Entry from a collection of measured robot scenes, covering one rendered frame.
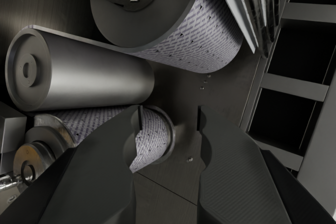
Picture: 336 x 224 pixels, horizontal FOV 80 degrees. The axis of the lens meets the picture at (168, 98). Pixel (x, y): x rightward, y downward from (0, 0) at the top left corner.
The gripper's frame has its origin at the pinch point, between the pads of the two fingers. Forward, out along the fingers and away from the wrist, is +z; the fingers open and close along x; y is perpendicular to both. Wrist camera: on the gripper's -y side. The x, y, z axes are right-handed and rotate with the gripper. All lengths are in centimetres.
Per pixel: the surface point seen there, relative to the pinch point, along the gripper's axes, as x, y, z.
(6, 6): -39, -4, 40
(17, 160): -20.4, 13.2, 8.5
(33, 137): -18.9, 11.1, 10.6
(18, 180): -19.4, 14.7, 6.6
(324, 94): 30.0, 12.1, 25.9
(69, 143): -12.5, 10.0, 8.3
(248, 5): 6.6, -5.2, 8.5
